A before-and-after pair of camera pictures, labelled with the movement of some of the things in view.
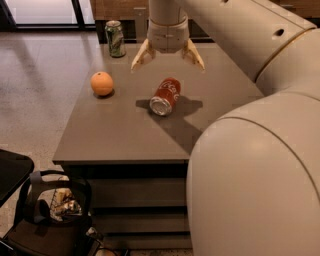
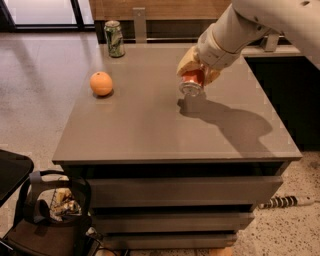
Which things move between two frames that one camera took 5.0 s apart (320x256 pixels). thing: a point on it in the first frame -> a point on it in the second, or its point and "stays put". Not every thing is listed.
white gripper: (167, 37) -> (213, 52)
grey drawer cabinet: (138, 160) stays put
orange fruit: (102, 83) stays put
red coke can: (166, 95) -> (192, 82)
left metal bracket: (141, 16) stays put
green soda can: (115, 38) stays put
